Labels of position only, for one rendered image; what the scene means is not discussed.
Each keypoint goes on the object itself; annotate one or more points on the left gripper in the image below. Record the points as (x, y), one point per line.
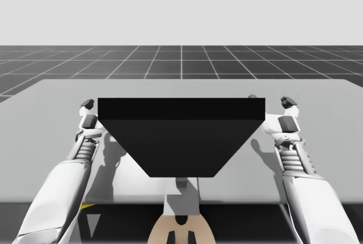
(89, 122)

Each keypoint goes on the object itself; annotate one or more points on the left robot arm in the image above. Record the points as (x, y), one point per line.
(56, 193)

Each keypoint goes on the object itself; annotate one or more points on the black screen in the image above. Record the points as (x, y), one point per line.
(181, 133)

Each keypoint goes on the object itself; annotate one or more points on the grey stand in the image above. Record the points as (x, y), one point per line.
(181, 198)

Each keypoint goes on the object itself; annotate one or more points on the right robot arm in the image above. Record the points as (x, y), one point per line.
(314, 198)

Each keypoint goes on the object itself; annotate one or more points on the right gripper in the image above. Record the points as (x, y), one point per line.
(287, 123)

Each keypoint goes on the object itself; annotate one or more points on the tan robot part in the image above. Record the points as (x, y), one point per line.
(195, 231)

